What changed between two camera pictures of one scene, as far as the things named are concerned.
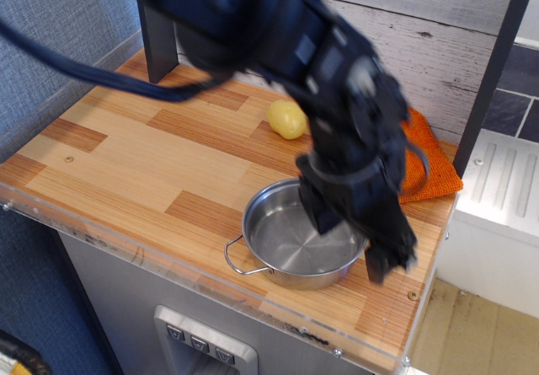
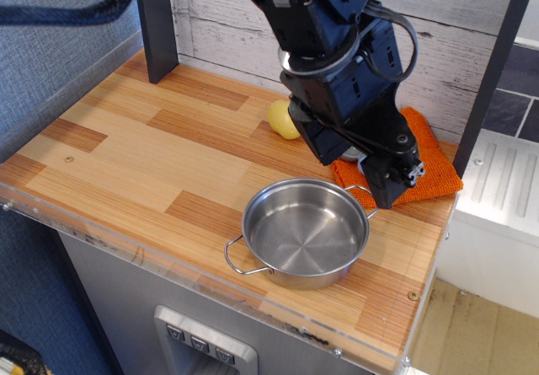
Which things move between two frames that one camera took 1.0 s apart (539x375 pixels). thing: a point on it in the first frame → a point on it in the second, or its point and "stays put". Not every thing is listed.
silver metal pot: (280, 235) stays put
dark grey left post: (160, 40) stays put
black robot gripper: (369, 185) → (356, 108)
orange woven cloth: (443, 177) stays put
